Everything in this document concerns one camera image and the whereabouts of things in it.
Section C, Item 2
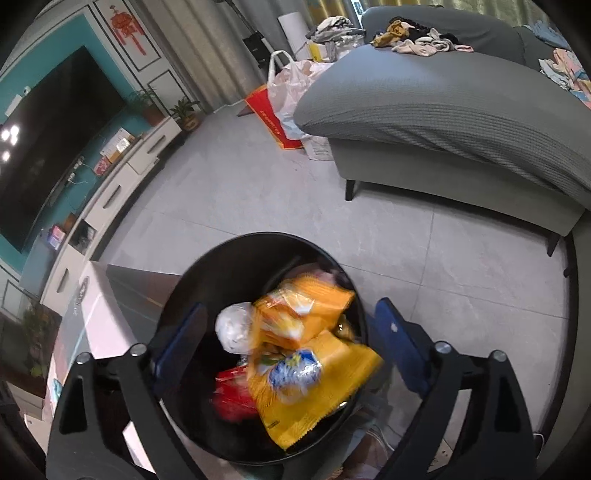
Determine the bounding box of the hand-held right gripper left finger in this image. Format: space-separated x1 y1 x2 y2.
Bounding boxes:
46 302 208 480

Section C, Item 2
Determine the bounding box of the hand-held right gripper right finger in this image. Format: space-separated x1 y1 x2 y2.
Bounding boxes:
374 298 539 480

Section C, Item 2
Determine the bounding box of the red box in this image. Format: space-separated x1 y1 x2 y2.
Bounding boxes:
211 366 260 423

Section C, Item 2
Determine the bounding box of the black trash bin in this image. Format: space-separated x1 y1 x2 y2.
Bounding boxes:
148 232 370 464

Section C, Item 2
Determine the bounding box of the yellow snack bag blue logo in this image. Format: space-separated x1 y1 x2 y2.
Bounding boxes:
247 332 385 452

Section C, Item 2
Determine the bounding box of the orange yellow snack bag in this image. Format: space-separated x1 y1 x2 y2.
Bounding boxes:
250 272 356 354

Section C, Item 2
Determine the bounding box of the white television cabinet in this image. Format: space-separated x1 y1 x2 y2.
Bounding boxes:
18 115 183 324

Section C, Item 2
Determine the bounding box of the white paper sign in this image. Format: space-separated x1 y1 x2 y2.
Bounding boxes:
99 127 137 162

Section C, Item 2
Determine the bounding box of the potted green plant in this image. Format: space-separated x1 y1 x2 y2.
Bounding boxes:
171 97 204 132
127 88 164 125

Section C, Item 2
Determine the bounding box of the black television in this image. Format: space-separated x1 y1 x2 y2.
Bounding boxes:
0 44 127 254

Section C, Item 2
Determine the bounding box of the grey sofa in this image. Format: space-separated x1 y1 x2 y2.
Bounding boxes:
293 4 591 257

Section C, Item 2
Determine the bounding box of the red gift bag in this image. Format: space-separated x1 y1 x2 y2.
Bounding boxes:
245 85 305 151

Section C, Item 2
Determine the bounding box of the white plastic shopping bag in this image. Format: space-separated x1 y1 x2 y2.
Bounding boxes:
268 51 335 139

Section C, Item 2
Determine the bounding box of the grey curtain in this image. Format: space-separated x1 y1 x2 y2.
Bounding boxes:
139 0 287 112

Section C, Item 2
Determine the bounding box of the dark and beige clothes pile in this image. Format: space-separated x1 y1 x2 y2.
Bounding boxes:
372 16 474 58

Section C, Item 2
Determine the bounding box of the black tower device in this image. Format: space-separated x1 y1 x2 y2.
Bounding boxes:
242 32 271 65

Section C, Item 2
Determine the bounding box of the grey white clothes pile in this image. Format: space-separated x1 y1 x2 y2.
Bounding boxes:
307 16 368 61

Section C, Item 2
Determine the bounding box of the colourful pastel clothes pile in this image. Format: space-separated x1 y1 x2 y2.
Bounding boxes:
538 23 591 109

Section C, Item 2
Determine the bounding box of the white cylinder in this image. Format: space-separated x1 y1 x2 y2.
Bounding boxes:
278 14 308 63

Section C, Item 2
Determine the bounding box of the patterned gold curtain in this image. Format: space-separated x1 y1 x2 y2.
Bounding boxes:
309 0 365 28

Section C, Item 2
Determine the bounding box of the red wall decoration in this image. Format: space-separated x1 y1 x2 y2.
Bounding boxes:
108 2 148 56

